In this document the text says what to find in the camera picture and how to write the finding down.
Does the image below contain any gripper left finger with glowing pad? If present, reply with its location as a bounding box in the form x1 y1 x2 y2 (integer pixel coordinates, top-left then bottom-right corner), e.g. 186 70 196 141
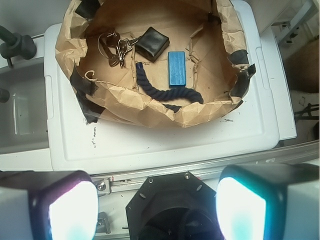
0 170 99 240

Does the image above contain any white plastic bin lid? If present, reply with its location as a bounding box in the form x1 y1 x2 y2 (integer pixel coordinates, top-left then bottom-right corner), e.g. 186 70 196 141
44 0 297 174

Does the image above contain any bunch of metal keys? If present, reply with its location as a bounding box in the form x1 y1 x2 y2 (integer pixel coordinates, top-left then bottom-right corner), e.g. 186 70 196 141
97 32 141 68

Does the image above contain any dark grey clamp knob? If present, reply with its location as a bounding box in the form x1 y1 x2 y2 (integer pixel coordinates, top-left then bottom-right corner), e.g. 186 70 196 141
0 26 37 68

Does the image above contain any blue wooden block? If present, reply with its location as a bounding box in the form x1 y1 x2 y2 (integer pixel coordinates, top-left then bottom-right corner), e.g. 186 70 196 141
168 51 187 88

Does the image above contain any brown paper bag tray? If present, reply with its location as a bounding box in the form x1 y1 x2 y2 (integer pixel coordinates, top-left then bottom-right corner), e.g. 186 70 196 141
55 0 256 128

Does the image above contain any black leather wallet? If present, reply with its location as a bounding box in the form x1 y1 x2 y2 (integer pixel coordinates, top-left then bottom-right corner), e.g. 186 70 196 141
134 27 170 63

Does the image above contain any dark navy rope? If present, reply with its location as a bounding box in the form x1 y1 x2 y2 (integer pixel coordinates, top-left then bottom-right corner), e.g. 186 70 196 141
135 62 204 111

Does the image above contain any black octagonal mount plate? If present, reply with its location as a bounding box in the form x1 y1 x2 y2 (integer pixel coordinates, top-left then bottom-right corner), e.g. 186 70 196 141
125 171 224 240

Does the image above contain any clear plastic storage bin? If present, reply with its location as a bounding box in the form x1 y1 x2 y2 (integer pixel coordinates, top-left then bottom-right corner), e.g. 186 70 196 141
0 56 52 154

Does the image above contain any aluminium frame rail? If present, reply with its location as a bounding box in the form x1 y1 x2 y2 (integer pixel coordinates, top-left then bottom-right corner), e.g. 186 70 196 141
91 140 320 196

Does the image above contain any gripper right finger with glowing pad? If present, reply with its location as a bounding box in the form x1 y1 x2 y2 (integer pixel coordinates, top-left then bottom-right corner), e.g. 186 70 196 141
215 163 320 240

